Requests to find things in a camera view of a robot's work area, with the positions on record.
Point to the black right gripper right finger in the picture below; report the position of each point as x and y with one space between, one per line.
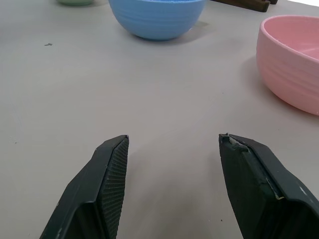
259 189

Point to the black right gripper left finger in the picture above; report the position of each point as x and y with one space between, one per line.
94 189

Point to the pink ribbed plastic bowl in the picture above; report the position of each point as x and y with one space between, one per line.
286 72

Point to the blue ribbed plastic bowl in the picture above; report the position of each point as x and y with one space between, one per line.
157 20

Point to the dark wooden stand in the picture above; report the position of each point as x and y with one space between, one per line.
251 4

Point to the green plastic bowl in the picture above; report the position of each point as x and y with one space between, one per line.
74 2

